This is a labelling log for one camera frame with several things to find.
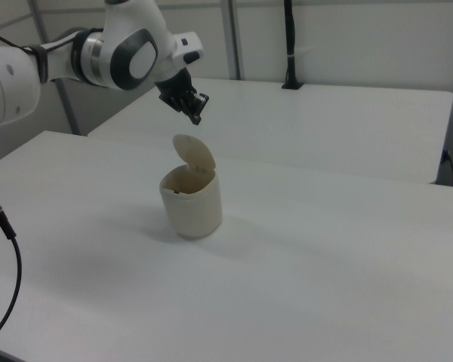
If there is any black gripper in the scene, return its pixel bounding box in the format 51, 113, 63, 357
153, 68, 212, 127

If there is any cream trash bin lid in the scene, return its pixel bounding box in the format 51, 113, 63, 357
172, 133, 217, 176

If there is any cream plastic trash bin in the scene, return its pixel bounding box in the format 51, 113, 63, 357
159, 165, 223, 240

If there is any white side table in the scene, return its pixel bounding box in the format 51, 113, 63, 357
87, 77, 453, 186

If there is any black clamped pole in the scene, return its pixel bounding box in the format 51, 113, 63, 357
281, 0, 305, 91

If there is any white cable tie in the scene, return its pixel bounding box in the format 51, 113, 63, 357
286, 45, 315, 60

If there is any black arm strap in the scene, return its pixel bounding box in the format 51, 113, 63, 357
32, 44, 51, 83

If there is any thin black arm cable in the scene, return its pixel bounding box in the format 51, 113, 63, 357
0, 27, 103, 54

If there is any black cable with metal connector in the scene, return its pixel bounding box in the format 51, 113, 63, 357
0, 183, 23, 346

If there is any black wall cable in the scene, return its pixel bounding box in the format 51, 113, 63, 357
441, 149, 453, 188

